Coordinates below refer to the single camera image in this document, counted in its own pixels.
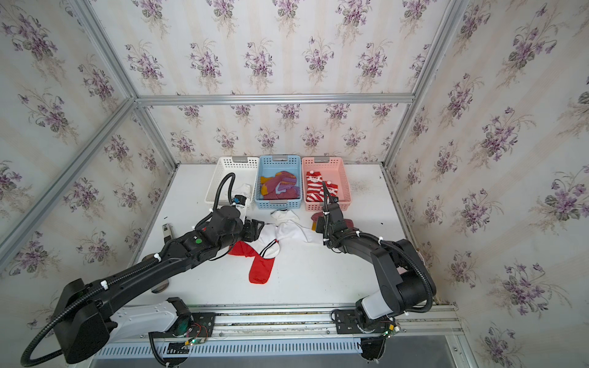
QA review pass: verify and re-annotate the white sock with black stripes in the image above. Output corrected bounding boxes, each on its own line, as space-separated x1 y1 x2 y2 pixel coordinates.
255 224 280 259

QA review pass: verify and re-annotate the red white striped santa sock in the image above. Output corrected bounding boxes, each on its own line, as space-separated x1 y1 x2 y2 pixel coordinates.
305 170 325 202

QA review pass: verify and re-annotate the small white ankle sock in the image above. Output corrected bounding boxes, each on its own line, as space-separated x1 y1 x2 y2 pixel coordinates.
232 183 253 199

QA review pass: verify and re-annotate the purple yellow sock front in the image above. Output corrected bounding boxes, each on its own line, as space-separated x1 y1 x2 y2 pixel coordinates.
260 176 282 197

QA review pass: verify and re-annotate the purple yellow sock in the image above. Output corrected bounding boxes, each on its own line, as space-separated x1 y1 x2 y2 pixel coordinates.
260 176 282 197
311 212 354 231

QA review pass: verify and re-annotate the purple striped sock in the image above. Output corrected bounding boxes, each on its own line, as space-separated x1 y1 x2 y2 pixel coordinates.
262 171 301 200

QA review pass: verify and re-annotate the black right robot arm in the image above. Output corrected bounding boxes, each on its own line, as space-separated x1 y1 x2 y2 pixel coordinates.
316 182 437 328

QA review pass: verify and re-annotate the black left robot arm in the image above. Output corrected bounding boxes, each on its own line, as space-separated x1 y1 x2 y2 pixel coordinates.
20 173 263 367

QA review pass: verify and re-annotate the pink plastic basket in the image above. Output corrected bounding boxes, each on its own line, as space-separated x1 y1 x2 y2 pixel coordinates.
302 156 351 213

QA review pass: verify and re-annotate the white plastic basket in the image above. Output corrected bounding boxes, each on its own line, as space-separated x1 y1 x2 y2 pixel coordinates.
204 155 261 208

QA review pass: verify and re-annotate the blue plastic basket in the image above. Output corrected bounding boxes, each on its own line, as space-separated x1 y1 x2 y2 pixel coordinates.
255 155 303 210

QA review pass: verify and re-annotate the small white folded sock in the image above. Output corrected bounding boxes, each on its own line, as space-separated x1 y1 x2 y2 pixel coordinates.
271 209 300 222

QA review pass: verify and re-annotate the plain red sock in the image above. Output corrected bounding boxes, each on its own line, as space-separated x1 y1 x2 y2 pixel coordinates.
229 242 275 285

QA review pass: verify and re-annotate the brown plaid cylinder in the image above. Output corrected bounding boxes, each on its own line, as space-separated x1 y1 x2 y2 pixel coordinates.
150 280 170 294

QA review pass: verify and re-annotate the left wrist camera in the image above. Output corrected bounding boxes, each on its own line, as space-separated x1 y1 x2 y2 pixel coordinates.
232 194 248 207

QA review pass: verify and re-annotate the aluminium rail front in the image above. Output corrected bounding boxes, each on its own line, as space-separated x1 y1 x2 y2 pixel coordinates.
105 303 463 343

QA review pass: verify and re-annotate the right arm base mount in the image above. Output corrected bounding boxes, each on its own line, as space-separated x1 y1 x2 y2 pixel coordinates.
331 309 400 336

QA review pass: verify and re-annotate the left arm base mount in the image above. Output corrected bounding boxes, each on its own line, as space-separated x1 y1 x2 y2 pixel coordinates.
153 312 216 344

